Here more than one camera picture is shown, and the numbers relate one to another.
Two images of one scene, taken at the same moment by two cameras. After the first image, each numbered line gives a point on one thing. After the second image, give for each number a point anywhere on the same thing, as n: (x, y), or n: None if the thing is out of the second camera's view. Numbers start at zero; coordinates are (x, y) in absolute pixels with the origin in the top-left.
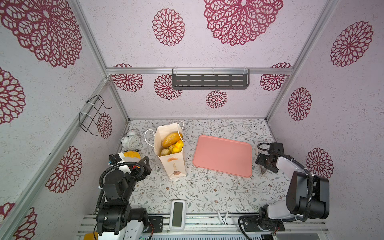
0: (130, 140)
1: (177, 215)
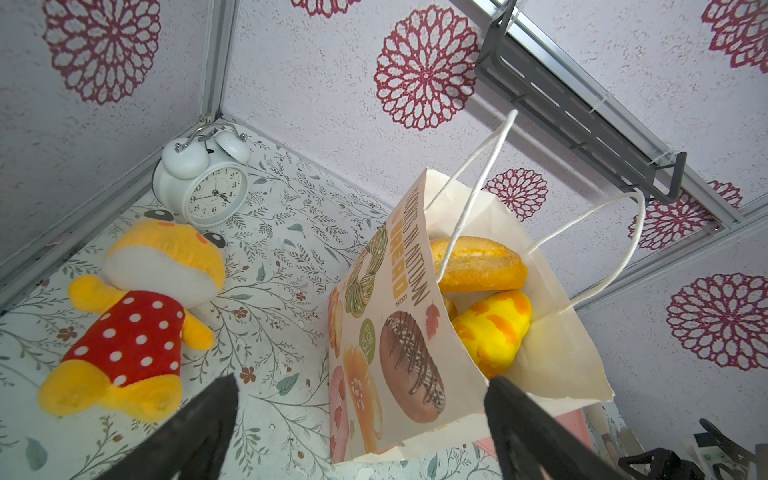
0: (203, 177)
1: None
